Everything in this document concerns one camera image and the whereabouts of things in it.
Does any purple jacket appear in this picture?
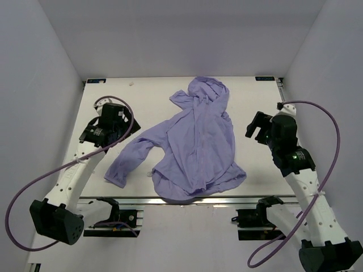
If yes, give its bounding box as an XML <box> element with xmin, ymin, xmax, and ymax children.
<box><xmin>104</xmin><ymin>76</ymin><xmax>247</xmax><ymax>201</ymax></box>

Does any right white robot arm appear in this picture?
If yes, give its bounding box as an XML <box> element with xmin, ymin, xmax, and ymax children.
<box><xmin>246</xmin><ymin>112</ymin><xmax>362</xmax><ymax>271</ymax></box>

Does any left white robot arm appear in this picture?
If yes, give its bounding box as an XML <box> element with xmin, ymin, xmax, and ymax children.
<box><xmin>29</xmin><ymin>102</ymin><xmax>140</xmax><ymax>245</ymax></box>

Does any right blue table label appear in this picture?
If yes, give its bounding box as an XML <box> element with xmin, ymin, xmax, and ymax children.
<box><xmin>255</xmin><ymin>76</ymin><xmax>275</xmax><ymax>82</ymax></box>

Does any blue table label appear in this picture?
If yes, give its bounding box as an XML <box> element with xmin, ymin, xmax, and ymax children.
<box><xmin>255</xmin><ymin>76</ymin><xmax>275</xmax><ymax>82</ymax></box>
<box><xmin>86</xmin><ymin>78</ymin><xmax>106</xmax><ymax>84</ymax></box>

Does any left blue table label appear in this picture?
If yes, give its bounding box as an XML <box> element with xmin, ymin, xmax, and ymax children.
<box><xmin>86</xmin><ymin>78</ymin><xmax>106</xmax><ymax>84</ymax></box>

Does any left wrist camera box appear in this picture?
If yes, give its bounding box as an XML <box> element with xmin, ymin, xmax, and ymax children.
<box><xmin>94</xmin><ymin>97</ymin><xmax>112</xmax><ymax>116</ymax></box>

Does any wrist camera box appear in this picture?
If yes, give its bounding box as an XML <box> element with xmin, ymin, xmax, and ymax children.
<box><xmin>94</xmin><ymin>97</ymin><xmax>112</xmax><ymax>116</ymax></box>
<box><xmin>276</xmin><ymin>103</ymin><xmax>297</xmax><ymax>118</ymax></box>

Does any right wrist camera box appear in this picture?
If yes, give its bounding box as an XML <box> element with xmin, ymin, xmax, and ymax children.
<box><xmin>276</xmin><ymin>103</ymin><xmax>297</xmax><ymax>118</ymax></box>

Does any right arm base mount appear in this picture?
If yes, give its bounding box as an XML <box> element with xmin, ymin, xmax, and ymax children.
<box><xmin>231</xmin><ymin>196</ymin><xmax>285</xmax><ymax>241</ymax></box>

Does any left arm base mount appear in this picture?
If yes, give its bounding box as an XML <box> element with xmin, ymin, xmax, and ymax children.
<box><xmin>83</xmin><ymin>197</ymin><xmax>143</xmax><ymax>238</ymax></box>

